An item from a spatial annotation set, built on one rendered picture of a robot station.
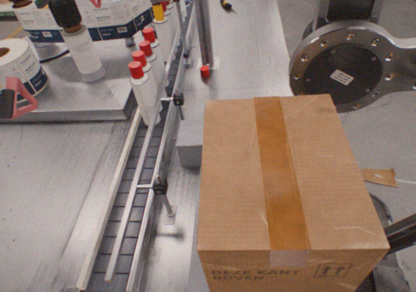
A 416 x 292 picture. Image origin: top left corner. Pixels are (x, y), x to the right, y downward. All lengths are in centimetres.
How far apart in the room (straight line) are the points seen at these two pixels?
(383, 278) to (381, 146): 100
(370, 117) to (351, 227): 191
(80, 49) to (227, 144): 75
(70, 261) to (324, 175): 60
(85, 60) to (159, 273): 76
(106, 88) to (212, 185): 76
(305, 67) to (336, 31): 9
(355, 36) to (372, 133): 165
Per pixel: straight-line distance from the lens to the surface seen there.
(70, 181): 95
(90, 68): 117
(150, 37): 96
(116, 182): 77
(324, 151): 51
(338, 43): 60
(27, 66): 122
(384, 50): 63
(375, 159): 207
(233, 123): 54
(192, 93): 109
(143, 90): 83
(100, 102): 108
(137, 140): 89
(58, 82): 127
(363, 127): 224
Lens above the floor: 150
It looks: 46 degrees down
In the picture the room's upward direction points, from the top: 8 degrees counter-clockwise
